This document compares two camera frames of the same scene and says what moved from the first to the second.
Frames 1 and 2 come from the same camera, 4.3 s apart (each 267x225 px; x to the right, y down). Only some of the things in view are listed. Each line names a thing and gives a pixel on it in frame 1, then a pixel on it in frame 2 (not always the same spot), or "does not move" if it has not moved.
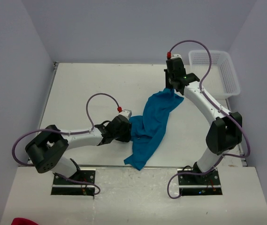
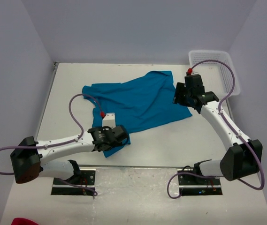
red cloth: x=23 y=221 does not move
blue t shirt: x=145 y=129 -> x=142 y=102
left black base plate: x=62 y=186 does not move
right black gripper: x=168 y=85 -> x=181 y=88
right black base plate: x=199 y=184 does not move
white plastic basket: x=221 y=82 does not move
